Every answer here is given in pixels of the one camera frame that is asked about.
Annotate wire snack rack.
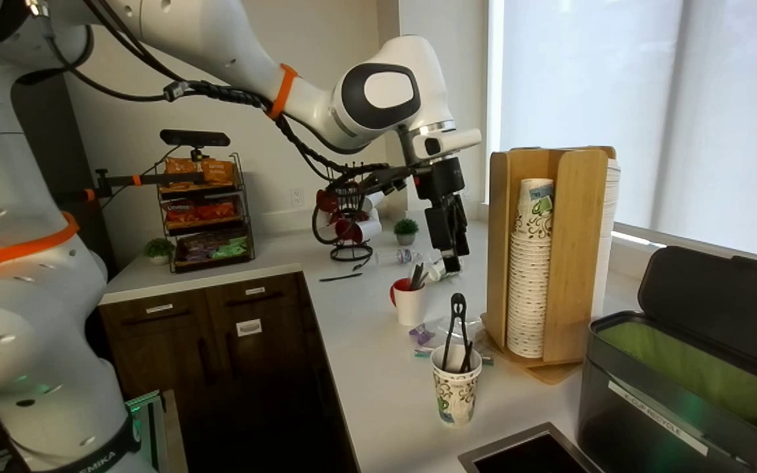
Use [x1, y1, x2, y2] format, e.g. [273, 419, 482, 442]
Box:
[154, 155, 258, 275]

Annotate steel trash bin black lid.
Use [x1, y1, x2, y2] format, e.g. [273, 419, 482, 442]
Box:
[575, 245, 757, 473]

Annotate green bin liner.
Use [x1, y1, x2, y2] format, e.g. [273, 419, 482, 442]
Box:
[597, 318, 757, 442]

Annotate small potted green plant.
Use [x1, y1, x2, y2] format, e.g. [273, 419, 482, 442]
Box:
[391, 216, 420, 248]
[141, 234, 177, 267]

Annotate stack of floral paper cups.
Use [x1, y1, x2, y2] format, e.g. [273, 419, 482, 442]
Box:
[504, 175, 558, 361]

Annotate robot mounting base frame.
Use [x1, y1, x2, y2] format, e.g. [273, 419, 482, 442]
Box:
[124, 386, 173, 473]

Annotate purple packet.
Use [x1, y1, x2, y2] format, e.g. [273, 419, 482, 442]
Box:
[408, 322, 436, 350]

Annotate clear plastic wrapper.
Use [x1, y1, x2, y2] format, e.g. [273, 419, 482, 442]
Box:
[411, 312, 490, 360]

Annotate black stereo camera bar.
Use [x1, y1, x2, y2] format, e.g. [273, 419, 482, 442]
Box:
[158, 128, 233, 149]

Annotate white cabinet label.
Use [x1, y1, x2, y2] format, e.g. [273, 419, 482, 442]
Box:
[233, 314, 266, 342]

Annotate small dark utensil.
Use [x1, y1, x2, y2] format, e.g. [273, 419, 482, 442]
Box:
[316, 267, 365, 285]

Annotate white mug red handle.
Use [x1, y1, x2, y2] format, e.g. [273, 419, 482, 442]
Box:
[387, 275, 432, 327]

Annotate black counter sink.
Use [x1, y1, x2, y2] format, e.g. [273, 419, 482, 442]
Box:
[455, 419, 605, 473]

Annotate white roller window blind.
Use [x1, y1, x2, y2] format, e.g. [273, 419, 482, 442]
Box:
[497, 0, 689, 231]
[658, 0, 757, 266]

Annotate black mug tree stand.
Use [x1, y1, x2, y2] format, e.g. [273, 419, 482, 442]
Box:
[321, 166, 379, 266]

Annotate stirrer sticks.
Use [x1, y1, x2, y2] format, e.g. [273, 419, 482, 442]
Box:
[405, 260, 428, 291]

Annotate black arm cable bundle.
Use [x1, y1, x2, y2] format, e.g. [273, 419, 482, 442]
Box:
[41, 0, 419, 247]

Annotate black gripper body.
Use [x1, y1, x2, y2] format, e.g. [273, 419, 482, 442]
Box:
[411, 155, 474, 218]

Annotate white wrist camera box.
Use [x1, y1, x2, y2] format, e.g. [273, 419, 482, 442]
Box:
[411, 125, 486, 162]

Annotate black tongs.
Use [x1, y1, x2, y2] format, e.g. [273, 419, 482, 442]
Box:
[440, 291, 476, 372]

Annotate dark wood cabinet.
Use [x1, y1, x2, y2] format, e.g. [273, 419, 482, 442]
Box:
[97, 269, 359, 473]

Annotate black camera stand rod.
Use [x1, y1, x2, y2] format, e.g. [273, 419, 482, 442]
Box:
[82, 167, 170, 205]

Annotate wooden cup dispenser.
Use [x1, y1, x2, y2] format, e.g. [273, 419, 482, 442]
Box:
[484, 143, 621, 371]

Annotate black panel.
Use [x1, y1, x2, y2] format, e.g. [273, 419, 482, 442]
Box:
[9, 67, 120, 275]

